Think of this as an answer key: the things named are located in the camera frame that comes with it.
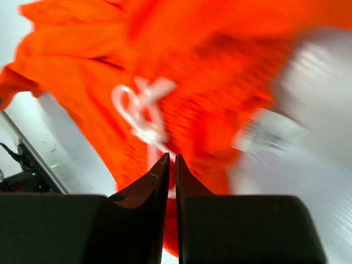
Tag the orange mesh shorts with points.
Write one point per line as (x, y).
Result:
(255, 95)

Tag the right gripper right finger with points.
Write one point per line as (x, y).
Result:
(242, 228)

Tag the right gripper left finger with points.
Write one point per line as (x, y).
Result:
(126, 227)

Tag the aluminium table edge rail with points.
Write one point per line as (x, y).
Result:
(23, 140)

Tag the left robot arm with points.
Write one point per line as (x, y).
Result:
(32, 178)

